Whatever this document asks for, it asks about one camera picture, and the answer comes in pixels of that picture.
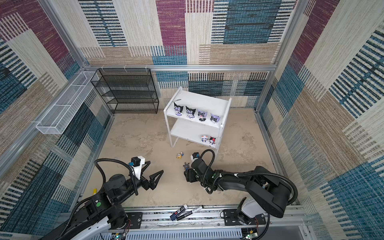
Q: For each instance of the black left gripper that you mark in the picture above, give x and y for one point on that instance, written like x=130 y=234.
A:
x=152 y=184

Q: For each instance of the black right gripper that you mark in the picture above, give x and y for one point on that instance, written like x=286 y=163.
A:
x=190 y=175

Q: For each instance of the yellow Doraemon figure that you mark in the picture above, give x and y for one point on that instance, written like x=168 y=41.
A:
x=180 y=155

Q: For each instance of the small white purple figure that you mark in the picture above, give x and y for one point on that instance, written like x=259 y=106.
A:
x=205 y=139

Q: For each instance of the purple hood Kuromi figure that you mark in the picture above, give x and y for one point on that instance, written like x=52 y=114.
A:
x=215 y=119

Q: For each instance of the striped purple Kuromi figure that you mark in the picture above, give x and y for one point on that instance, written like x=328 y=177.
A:
x=190 y=112

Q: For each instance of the grey purple Kuromi figure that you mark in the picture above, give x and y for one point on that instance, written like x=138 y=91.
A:
x=186 y=166

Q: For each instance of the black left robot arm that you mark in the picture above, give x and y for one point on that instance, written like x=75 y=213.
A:
x=103 y=211

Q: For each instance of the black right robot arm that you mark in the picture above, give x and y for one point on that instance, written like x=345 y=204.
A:
x=270 y=192

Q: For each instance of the white two-tier shelf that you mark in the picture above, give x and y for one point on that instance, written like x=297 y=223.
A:
x=192 y=129

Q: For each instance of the black white marker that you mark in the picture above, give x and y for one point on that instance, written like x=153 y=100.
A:
x=197 y=209

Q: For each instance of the black marker blue label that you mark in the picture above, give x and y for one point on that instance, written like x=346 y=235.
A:
x=178 y=212

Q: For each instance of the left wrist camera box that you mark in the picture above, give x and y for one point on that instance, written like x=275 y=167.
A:
x=137 y=164

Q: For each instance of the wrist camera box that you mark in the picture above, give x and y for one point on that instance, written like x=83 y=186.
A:
x=195 y=156
x=137 y=164

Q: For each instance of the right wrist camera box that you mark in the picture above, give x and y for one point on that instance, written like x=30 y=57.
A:
x=195 y=156

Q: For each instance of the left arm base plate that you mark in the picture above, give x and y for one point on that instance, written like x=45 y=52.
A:
x=134 y=220

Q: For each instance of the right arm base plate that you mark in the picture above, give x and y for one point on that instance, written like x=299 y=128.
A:
x=231 y=217

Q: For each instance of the black wire mesh shelf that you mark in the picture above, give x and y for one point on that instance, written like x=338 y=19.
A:
x=127 y=91

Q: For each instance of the white wire mesh basket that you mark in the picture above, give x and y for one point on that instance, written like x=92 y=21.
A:
x=59 y=116

